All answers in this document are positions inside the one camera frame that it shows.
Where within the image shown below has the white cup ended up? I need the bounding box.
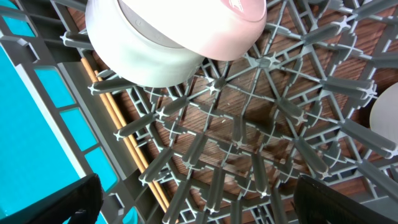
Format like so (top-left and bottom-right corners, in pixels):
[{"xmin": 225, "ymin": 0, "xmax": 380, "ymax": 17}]
[{"xmin": 369, "ymin": 83, "xmax": 398, "ymax": 143}]

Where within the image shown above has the grey-green bowl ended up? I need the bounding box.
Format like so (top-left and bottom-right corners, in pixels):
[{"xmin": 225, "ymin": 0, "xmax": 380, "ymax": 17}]
[{"xmin": 85, "ymin": 0, "xmax": 204, "ymax": 88}]

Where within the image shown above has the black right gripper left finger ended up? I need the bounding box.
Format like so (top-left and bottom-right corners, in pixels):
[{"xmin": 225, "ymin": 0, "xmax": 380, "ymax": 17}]
[{"xmin": 1, "ymin": 174, "xmax": 103, "ymax": 224}]

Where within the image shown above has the teal plastic tray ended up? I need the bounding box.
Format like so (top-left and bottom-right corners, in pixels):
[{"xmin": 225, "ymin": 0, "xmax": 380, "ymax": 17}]
[{"xmin": 1, "ymin": 1, "xmax": 142, "ymax": 223}]

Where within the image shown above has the wooden chopstick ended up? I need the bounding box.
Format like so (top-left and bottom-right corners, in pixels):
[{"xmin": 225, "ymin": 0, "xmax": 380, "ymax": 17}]
[
  {"xmin": 93, "ymin": 70, "xmax": 180, "ymax": 223},
  {"xmin": 80, "ymin": 57, "xmax": 170, "ymax": 215}
]

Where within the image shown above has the pink shallow bowl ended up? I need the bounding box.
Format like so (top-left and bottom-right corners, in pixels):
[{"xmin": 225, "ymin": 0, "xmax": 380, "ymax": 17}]
[{"xmin": 125, "ymin": 0, "xmax": 267, "ymax": 61}]

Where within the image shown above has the grey dishwasher rack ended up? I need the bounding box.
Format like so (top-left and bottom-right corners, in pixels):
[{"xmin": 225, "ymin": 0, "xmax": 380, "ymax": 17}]
[{"xmin": 0, "ymin": 0, "xmax": 398, "ymax": 224}]

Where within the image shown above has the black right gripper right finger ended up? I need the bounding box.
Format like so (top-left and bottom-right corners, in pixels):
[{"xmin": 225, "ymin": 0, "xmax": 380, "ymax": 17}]
[{"xmin": 294, "ymin": 175, "xmax": 397, "ymax": 224}]

